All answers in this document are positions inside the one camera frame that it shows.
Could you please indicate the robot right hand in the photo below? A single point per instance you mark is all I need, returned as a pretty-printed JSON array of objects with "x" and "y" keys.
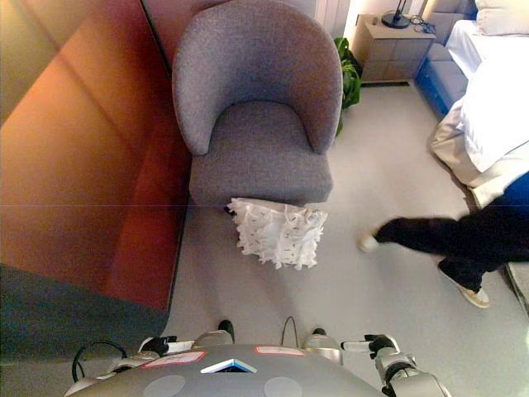
[{"x": 380, "y": 344}]

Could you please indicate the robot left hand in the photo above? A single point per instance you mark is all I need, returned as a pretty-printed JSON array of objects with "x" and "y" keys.
[{"x": 155, "y": 345}]

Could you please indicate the white fringed pillow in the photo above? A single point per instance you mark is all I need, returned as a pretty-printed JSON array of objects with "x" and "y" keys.
[{"x": 277, "y": 233}]

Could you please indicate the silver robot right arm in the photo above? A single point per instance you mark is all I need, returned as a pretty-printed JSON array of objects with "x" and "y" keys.
[{"x": 409, "y": 376}]

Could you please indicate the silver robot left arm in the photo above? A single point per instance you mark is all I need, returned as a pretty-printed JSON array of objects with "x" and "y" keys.
[{"x": 107, "y": 370}]

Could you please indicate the white bed pillow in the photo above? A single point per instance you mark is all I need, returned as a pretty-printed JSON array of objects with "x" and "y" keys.
[{"x": 502, "y": 16}]

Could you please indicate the silver robot right leg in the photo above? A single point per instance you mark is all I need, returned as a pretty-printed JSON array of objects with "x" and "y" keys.
[{"x": 320, "y": 345}]

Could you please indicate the silver robot leg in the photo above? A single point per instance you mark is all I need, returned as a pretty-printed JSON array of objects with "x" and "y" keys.
[
  {"x": 320, "y": 345},
  {"x": 215, "y": 337}
]

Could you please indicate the silver robot left leg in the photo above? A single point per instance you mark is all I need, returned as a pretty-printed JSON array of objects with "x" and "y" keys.
[{"x": 215, "y": 337}]

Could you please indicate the grey robot torso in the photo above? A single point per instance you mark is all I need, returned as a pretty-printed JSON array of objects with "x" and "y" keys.
[{"x": 231, "y": 378}]

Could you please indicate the white sneaker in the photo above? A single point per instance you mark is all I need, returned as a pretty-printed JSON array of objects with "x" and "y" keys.
[
  {"x": 367, "y": 243},
  {"x": 471, "y": 293}
]

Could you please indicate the person in black trousers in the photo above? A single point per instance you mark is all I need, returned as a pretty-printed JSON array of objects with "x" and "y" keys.
[{"x": 463, "y": 240}]

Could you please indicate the large flat screen television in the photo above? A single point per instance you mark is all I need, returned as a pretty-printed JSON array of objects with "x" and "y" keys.
[{"x": 74, "y": 165}]

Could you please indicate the grey fabric armchair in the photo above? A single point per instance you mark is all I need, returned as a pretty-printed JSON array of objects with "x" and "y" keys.
[{"x": 256, "y": 124}]

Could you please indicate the bed with white duvet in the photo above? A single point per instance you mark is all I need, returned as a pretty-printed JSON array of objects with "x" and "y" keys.
[{"x": 492, "y": 103}]

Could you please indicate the green potted plant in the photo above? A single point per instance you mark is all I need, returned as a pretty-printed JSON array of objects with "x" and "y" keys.
[{"x": 349, "y": 78}]

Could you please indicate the beige nightstand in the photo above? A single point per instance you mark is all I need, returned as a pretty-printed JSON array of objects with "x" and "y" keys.
[{"x": 392, "y": 54}]

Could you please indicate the black desk lamp base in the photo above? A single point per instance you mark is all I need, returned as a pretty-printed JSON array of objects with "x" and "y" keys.
[{"x": 394, "y": 18}]

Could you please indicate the blue upholstered bed frame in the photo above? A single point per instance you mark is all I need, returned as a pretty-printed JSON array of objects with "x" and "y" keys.
[{"x": 440, "y": 74}]

